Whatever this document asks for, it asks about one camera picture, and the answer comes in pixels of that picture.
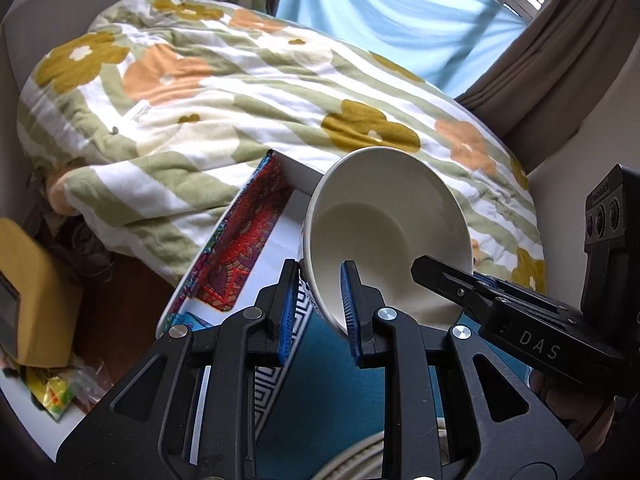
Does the cream bowl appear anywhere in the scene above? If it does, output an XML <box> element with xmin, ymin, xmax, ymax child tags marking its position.
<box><xmin>302</xmin><ymin>148</ymin><xmax>473</xmax><ymax>336</ymax></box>

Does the yellow duck plate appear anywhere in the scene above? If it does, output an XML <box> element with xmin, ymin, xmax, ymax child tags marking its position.
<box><xmin>312</xmin><ymin>416</ymin><xmax>452</xmax><ymax>480</ymax></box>

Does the person's right hand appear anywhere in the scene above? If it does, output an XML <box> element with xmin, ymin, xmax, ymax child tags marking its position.
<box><xmin>528</xmin><ymin>370</ymin><xmax>615</xmax><ymax>457</ymax></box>

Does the teal patterned tablecloth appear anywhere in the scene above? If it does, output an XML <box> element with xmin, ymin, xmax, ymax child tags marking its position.
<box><xmin>155</xmin><ymin>148</ymin><xmax>536</xmax><ymax>480</ymax></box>

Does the floral striped duvet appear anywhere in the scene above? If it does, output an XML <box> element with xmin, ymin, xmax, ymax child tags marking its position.
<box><xmin>17</xmin><ymin>0</ymin><xmax>547</xmax><ymax>292</ymax></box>

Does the yellow foam cushion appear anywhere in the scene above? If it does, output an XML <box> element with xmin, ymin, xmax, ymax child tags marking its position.
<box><xmin>0</xmin><ymin>218</ymin><xmax>82</xmax><ymax>368</ymax></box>

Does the right brown curtain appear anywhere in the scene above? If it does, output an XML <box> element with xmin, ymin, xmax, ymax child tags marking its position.
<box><xmin>457</xmin><ymin>0</ymin><xmax>639</xmax><ymax>172</ymax></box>

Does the yellow snack packet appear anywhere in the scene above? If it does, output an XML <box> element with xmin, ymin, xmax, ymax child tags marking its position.
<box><xmin>24</xmin><ymin>367</ymin><xmax>75</xmax><ymax>422</ymax></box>

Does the light blue window cloth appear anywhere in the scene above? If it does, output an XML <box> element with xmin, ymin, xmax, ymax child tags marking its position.
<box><xmin>277</xmin><ymin>0</ymin><xmax>526</xmax><ymax>98</ymax></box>

